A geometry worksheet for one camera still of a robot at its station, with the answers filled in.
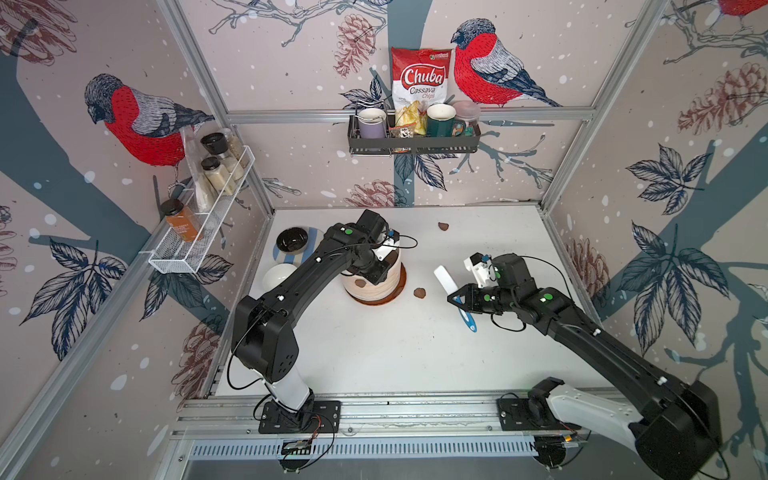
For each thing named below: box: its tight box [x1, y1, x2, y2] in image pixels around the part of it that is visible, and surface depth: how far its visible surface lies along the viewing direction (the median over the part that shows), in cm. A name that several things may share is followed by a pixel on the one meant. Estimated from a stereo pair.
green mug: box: [426, 103, 466, 137], surface depth 85 cm
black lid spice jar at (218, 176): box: [200, 156, 236, 196], surface depth 79 cm
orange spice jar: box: [160, 198, 201, 242], surface depth 68 cm
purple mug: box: [358, 107, 387, 139], surface depth 85 cm
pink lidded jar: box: [453, 100, 481, 137], surface depth 87 cm
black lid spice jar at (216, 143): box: [200, 132, 244, 181], surface depth 81 cm
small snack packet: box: [389, 123, 416, 139], surface depth 87 cm
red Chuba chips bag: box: [391, 47, 451, 135], surface depth 81 cm
